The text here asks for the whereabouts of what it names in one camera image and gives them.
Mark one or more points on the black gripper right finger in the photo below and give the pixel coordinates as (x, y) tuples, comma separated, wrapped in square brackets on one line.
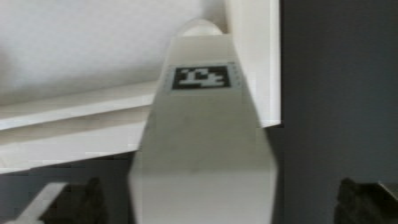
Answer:
[(366, 203)]

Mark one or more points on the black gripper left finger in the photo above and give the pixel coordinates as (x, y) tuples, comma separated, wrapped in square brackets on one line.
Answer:
[(65, 204)]

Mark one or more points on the white desk tabletop tray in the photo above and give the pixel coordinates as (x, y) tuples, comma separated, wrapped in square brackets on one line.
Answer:
[(81, 52)]

